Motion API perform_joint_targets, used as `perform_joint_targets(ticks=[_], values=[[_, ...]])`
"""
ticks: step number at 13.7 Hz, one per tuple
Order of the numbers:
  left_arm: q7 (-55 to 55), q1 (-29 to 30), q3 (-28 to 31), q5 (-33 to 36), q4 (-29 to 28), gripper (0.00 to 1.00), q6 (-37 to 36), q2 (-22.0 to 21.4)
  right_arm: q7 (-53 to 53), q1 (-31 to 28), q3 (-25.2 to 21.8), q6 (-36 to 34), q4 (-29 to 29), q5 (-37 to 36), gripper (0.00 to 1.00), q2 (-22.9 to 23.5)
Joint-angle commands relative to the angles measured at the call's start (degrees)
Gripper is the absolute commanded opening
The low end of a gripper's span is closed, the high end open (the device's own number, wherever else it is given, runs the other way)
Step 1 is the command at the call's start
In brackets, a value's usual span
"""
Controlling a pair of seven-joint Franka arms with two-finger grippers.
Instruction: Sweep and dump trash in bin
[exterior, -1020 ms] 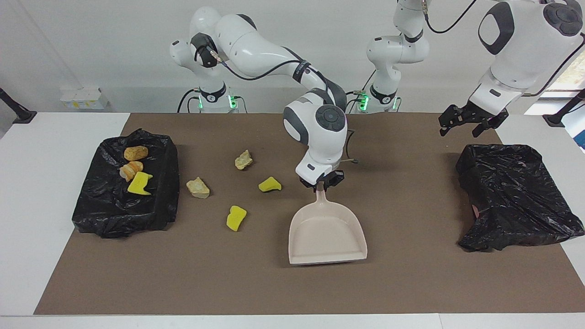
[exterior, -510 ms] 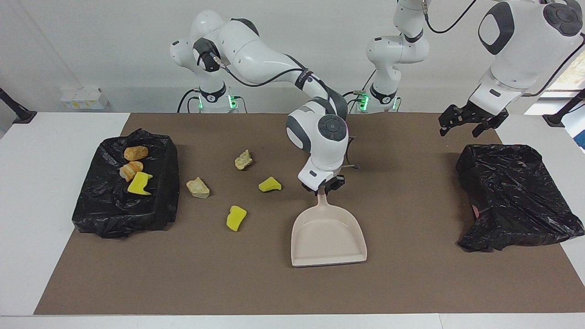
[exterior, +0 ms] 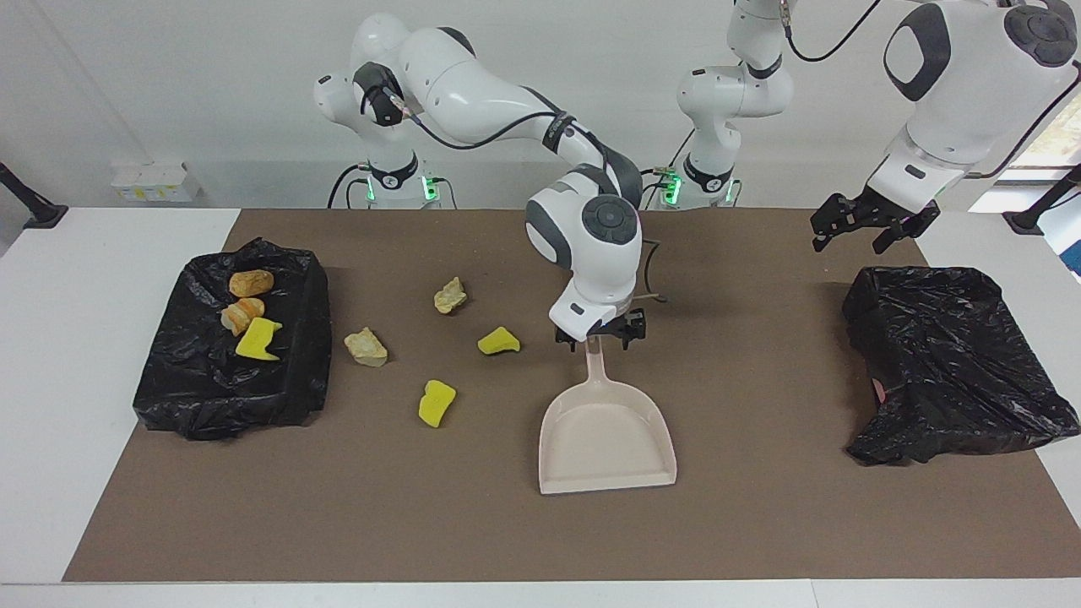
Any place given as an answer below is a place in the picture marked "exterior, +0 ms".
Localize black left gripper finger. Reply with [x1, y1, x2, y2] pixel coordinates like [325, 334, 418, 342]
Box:
[808, 195, 867, 256]
[867, 209, 942, 258]

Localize curved yellow sponge wedge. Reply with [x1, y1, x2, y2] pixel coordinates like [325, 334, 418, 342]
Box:
[477, 326, 522, 356]

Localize beige plastic dustpan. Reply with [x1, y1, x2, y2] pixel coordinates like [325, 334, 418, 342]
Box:
[538, 335, 678, 496]

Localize pale toy pastry piece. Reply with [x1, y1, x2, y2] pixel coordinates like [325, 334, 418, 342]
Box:
[220, 297, 266, 337]
[343, 327, 389, 368]
[433, 276, 468, 315]

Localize oblong yellow sponge piece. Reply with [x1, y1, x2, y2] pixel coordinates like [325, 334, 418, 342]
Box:
[418, 379, 458, 429]

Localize notched yellow sponge piece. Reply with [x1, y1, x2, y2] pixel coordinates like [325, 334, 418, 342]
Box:
[235, 317, 284, 362]

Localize brown toy bread roll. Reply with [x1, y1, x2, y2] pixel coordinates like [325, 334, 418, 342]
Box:
[228, 269, 275, 298]

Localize black-bagged bin with pink patch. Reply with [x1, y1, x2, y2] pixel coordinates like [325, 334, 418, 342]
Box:
[842, 266, 1081, 467]

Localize black-bagged trash bin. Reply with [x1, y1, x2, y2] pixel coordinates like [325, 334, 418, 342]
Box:
[133, 237, 333, 442]

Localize bright window with white sill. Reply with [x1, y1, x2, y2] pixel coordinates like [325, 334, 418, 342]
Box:
[984, 93, 1081, 212]

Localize brown paper table mat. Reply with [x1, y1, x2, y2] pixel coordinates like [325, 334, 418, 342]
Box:
[63, 209, 1081, 584]

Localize black camera stand foot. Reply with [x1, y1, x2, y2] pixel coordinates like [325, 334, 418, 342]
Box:
[1002, 163, 1081, 236]
[0, 160, 68, 230]

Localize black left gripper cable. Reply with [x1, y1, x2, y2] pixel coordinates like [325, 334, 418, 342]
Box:
[781, 0, 1081, 180]

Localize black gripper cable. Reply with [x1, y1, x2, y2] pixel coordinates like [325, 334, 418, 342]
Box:
[781, 0, 1081, 180]
[363, 63, 670, 305]

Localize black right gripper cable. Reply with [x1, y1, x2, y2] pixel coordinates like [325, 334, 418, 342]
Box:
[363, 63, 670, 305]

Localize black right base cable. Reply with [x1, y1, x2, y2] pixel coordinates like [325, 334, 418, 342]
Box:
[328, 165, 372, 209]

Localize white wall outlet box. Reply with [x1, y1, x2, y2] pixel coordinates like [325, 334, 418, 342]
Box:
[111, 160, 204, 204]

